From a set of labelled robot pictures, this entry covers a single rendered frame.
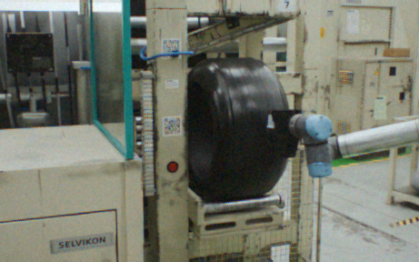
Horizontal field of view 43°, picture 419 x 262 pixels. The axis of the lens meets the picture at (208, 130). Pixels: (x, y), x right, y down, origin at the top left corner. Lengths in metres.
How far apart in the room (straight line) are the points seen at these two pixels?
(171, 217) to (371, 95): 4.98
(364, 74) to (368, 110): 0.46
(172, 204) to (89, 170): 0.86
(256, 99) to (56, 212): 0.93
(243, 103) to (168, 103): 0.29
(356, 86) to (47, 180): 5.75
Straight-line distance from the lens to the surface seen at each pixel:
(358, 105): 6.78
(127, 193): 1.33
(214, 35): 2.49
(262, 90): 2.00
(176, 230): 2.16
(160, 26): 2.00
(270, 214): 2.17
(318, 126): 1.63
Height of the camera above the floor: 1.57
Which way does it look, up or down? 10 degrees down
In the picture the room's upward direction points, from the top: straight up
